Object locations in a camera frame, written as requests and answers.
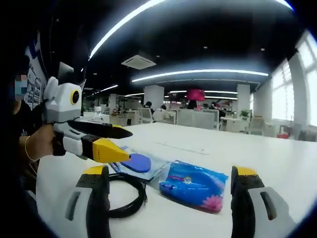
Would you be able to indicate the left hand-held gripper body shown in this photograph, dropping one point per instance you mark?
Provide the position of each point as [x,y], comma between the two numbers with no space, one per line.
[62,101]

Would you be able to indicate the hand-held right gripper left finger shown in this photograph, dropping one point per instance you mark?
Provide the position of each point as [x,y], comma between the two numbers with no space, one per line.
[97,210]

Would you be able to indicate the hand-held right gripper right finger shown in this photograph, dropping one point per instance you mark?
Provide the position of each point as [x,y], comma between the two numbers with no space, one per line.
[247,210]

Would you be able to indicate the clear plastic water bottle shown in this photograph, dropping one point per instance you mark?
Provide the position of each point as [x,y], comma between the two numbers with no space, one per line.
[97,116]

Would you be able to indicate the clear packet with blue pad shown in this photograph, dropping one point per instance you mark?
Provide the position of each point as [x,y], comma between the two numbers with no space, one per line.
[138,162]

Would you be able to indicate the blue tissue pack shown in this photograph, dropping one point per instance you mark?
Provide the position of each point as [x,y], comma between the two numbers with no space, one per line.
[193,183]

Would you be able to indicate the person's left hand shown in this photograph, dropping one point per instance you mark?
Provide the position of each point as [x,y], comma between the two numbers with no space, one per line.
[42,143]

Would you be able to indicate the dark computer monitor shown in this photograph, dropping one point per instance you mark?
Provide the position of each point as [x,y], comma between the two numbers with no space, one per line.
[65,70]

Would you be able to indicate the white table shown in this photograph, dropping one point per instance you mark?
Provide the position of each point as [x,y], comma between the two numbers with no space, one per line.
[247,153]

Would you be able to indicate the thin wrist band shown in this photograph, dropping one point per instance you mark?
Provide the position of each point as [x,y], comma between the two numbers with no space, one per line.
[25,146]

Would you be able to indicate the ceiling air conditioner vent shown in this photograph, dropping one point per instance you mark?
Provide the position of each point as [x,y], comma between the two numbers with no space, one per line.
[138,62]

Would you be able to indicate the bright ceiling light strip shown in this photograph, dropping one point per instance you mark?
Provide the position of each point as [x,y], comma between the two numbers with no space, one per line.
[119,24]

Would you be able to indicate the green potted plant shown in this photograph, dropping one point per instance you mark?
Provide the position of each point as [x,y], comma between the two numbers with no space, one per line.
[244,114]

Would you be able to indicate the white desk partition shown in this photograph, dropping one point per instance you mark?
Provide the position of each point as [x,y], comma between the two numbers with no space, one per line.
[198,119]

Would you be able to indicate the long curved ceiling light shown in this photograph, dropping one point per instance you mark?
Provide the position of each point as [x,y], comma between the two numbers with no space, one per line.
[198,72]

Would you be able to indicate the window with white blinds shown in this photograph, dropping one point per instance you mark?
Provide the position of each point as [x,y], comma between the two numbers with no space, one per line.
[282,94]
[308,84]

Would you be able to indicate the white blue wall board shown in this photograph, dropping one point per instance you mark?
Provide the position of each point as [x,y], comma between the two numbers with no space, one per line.
[37,86]

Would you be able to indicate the red wall screen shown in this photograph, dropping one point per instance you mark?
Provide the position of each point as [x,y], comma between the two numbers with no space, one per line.
[195,95]

